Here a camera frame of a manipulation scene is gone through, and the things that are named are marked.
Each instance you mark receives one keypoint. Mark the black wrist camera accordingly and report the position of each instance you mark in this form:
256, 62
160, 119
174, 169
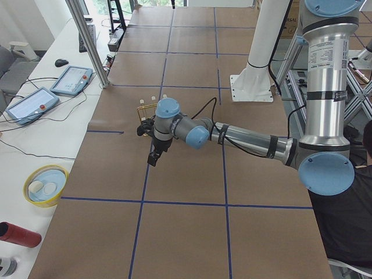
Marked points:
146, 127

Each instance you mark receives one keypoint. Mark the yellow bowl with blue plate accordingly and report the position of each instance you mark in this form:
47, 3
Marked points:
54, 178

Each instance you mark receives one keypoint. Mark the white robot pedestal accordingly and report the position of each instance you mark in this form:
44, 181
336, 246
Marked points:
253, 83

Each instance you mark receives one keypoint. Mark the teach pendant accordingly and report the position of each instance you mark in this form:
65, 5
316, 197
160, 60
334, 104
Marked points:
32, 107
72, 81

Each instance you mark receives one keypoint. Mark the white round cake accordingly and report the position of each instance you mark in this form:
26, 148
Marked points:
35, 186

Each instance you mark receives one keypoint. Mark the red thermos bottle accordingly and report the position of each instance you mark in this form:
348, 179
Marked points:
18, 235

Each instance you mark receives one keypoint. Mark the person in black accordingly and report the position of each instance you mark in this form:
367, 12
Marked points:
344, 220

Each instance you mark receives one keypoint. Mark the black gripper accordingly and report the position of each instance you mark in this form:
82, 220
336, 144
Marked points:
161, 144

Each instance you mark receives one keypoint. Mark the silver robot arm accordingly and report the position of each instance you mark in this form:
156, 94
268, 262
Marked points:
314, 73

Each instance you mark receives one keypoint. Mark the far teach pendant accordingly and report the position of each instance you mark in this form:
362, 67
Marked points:
72, 81

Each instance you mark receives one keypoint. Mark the near teach pendant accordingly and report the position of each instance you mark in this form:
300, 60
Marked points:
32, 107

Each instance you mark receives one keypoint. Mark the gold wire cup holder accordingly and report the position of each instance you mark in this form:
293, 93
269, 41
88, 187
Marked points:
149, 111

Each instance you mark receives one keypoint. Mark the black computer mouse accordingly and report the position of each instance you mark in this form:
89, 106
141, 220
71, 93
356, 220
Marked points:
61, 62

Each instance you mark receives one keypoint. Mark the aluminium frame post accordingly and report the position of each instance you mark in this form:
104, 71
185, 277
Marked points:
79, 20

